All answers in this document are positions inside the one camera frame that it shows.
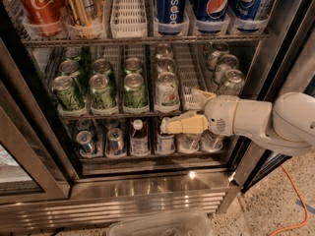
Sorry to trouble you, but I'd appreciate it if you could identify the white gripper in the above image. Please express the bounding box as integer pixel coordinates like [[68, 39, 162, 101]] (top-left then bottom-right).
[[159, 88, 239, 137]]

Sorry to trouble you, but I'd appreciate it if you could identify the white 7up can front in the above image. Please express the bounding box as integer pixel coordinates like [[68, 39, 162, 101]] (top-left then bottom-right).
[[156, 72, 179, 106]]

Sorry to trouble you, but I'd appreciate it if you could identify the white 7up can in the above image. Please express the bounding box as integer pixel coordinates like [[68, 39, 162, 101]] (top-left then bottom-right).
[[154, 44, 173, 58], [157, 57, 176, 74], [156, 72, 179, 106]]

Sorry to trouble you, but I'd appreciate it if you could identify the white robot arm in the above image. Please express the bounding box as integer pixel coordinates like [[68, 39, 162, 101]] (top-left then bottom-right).
[[160, 88, 315, 156]]

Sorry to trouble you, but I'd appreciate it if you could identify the white can front right column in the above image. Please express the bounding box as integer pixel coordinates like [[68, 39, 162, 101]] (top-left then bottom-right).
[[217, 69, 245, 96]]

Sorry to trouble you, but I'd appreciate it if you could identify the white can column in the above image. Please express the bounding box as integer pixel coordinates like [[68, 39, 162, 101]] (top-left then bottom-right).
[[217, 69, 245, 96], [203, 41, 229, 72], [213, 54, 239, 89]]

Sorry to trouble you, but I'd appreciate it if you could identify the empty white middle-shelf tray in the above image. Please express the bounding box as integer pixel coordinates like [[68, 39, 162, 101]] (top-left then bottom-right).
[[172, 43, 207, 110]]

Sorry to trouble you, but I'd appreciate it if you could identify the white can middle right column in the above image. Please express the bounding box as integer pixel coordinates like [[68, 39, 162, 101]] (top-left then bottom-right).
[[213, 54, 239, 89]]

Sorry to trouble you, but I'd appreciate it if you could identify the green can column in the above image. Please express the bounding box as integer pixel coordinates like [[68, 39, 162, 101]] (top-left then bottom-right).
[[123, 57, 143, 75], [89, 74, 116, 110], [92, 59, 115, 82], [124, 73, 148, 108]]

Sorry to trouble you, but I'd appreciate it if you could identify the white can back right column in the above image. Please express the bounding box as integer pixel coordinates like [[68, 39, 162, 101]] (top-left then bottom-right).
[[203, 41, 229, 72]]

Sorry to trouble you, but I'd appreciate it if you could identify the white 7up can back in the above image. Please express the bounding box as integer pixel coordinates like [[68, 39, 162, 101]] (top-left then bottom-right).
[[154, 44, 173, 58]]

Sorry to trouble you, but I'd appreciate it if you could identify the middle blue Pepsi can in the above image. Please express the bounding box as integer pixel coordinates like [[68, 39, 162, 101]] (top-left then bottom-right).
[[195, 0, 228, 33]]

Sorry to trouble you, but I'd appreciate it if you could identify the left blue Pepsi can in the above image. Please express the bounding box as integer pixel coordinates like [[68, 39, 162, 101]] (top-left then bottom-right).
[[155, 0, 186, 35]]

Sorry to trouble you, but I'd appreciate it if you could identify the silver-blue can back left bottom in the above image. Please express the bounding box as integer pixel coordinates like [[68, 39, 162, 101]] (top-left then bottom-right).
[[77, 119, 95, 135]]

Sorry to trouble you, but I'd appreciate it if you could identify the silver-blue can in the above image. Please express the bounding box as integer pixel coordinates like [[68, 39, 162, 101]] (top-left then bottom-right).
[[76, 131, 95, 155], [77, 119, 95, 135]]

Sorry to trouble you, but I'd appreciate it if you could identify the stainless steel fridge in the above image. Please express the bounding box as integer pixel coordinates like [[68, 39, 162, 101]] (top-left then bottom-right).
[[0, 0, 315, 232]]

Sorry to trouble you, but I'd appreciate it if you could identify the silver-blue can front left bottom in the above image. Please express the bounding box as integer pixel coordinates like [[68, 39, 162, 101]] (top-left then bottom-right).
[[76, 131, 95, 155]]

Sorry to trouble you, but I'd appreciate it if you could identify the green can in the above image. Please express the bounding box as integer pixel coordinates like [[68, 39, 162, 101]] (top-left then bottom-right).
[[63, 47, 85, 66], [59, 60, 87, 95], [52, 76, 85, 111]]

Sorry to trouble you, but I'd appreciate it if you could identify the green can front left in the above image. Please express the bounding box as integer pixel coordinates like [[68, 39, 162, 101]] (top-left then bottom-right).
[[52, 76, 85, 111]]

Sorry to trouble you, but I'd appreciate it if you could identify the green can left back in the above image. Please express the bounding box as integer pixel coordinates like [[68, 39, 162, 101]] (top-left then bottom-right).
[[63, 47, 85, 66]]

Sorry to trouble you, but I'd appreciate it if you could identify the gold soda can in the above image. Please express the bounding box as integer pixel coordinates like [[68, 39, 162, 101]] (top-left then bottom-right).
[[65, 0, 101, 39]]

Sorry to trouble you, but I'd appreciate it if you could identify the red Coca-Cola can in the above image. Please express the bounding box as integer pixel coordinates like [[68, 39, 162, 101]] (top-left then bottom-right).
[[19, 0, 62, 37]]

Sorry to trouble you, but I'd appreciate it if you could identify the clear water bottle left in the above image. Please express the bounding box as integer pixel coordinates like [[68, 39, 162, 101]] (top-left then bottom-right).
[[179, 134, 201, 153]]

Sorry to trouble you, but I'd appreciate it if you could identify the clear water bottle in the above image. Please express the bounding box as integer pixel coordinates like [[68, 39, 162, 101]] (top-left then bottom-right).
[[179, 134, 201, 153], [201, 131, 223, 152]]

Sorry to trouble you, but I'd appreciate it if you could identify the clear water bottle right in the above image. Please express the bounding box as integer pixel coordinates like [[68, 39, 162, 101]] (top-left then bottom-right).
[[201, 131, 223, 152]]

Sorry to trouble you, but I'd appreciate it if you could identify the dark drink bottle right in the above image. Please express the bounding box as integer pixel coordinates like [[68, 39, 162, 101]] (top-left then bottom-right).
[[155, 116, 176, 155]]

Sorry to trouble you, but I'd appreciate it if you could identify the dark drink bottle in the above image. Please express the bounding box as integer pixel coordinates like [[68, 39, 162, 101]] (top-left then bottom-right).
[[130, 119, 149, 156], [155, 116, 176, 155]]

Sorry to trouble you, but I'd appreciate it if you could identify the dark drink bottle left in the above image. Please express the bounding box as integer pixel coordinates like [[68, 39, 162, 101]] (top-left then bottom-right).
[[130, 119, 149, 156]]

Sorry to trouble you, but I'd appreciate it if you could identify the clear plastic bin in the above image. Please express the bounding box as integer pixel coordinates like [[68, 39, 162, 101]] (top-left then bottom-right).
[[106, 209, 213, 236]]

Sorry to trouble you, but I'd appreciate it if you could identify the orange cable on floor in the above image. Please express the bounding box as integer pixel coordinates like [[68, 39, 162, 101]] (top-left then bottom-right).
[[268, 164, 310, 236]]

